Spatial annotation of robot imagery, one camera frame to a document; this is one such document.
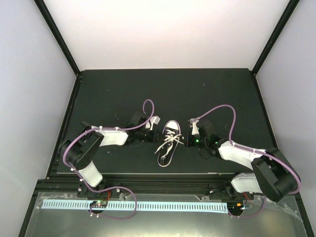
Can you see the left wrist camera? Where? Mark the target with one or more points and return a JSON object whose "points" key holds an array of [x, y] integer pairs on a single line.
{"points": [[154, 120]]}

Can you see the black table mat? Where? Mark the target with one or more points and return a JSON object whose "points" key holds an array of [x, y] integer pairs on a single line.
{"points": [[229, 98]]}

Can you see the controller board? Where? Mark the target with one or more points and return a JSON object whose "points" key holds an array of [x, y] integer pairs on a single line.
{"points": [[237, 206], [99, 204]]}

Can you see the white slotted cable duct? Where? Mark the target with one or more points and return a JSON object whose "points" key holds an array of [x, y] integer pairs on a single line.
{"points": [[164, 206]]}

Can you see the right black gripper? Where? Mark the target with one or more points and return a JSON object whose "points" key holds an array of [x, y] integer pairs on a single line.
{"points": [[187, 141]]}

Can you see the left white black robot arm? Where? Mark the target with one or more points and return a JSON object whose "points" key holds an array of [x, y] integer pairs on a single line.
{"points": [[136, 159]]}

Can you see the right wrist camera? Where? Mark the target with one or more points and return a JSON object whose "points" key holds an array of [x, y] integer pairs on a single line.
{"points": [[193, 125]]}

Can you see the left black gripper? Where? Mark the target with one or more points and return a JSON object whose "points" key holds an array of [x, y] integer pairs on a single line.
{"points": [[154, 139]]}

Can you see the black right frame post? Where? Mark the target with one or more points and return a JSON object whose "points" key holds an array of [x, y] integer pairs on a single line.
{"points": [[284, 18]]}

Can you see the black white sneaker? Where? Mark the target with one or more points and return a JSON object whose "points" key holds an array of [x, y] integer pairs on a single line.
{"points": [[165, 161]]}

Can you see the left controller board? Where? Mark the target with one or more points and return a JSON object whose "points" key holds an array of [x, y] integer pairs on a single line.
{"points": [[99, 204]]}

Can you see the white shoelace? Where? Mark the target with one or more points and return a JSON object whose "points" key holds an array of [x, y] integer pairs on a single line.
{"points": [[171, 136]]}

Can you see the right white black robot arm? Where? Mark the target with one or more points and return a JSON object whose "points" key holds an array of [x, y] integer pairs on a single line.
{"points": [[271, 174]]}

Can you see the black left frame post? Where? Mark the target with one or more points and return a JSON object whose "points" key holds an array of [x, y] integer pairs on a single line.
{"points": [[57, 35]]}

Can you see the right controller board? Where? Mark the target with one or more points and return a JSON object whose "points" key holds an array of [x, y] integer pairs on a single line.
{"points": [[237, 206]]}

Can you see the black frame post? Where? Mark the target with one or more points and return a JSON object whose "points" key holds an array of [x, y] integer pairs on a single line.
{"points": [[57, 35], [284, 18]]}

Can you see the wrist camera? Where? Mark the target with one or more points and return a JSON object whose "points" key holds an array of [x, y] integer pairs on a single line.
{"points": [[193, 125], [154, 120]]}

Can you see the black aluminium rail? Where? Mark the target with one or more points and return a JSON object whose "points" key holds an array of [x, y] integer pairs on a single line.
{"points": [[170, 184]]}

